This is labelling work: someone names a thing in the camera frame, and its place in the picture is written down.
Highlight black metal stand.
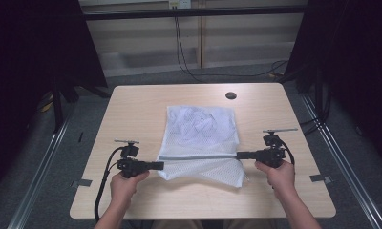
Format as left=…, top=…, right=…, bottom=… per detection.
left=50, top=77, right=82, bottom=134

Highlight dark curtain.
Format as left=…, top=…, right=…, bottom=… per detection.
left=0, top=0, right=109, bottom=192
left=283, top=0, right=382, bottom=166

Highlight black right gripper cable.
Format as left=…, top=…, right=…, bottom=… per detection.
left=278, top=138, right=296, bottom=176

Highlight white crumpled garment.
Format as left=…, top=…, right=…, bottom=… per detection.
left=169, top=107, right=238, bottom=144

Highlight grey tape strip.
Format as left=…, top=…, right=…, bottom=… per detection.
left=308, top=174, right=333, bottom=185
left=70, top=178, right=94, bottom=189

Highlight black horizontal bar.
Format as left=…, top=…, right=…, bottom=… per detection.
left=83, top=5, right=308, bottom=21

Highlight black floor cables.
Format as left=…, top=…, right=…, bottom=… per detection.
left=299, top=84, right=332, bottom=137

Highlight person's legs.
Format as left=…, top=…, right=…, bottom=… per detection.
left=150, top=219, right=276, bottom=229

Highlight person's right hand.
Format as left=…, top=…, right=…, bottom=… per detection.
left=254, top=159, right=297, bottom=198

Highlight wooden wall post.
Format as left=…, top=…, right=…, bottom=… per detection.
left=197, top=0, right=208, bottom=69

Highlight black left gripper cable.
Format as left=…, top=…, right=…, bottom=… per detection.
left=94, top=145, right=127, bottom=222

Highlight person's left hand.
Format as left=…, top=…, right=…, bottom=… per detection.
left=109, top=170, right=151, bottom=205

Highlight white mesh laundry bag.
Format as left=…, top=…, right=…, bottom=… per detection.
left=156, top=105, right=251, bottom=189

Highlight black hanging cables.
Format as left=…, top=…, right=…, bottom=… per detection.
left=174, top=15, right=290, bottom=84

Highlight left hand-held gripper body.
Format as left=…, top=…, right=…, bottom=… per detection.
left=113, top=137, right=153, bottom=179

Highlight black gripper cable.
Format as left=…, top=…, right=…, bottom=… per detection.
left=94, top=145, right=127, bottom=222
left=278, top=138, right=296, bottom=176

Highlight white wall socket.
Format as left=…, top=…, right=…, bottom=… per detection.
left=168, top=0, right=192, bottom=10

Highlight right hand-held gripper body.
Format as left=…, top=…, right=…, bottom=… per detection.
left=254, top=127, right=299, bottom=169

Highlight metal floor rail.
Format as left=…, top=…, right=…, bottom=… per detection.
left=299, top=94, right=382, bottom=229
left=7, top=106, right=76, bottom=229

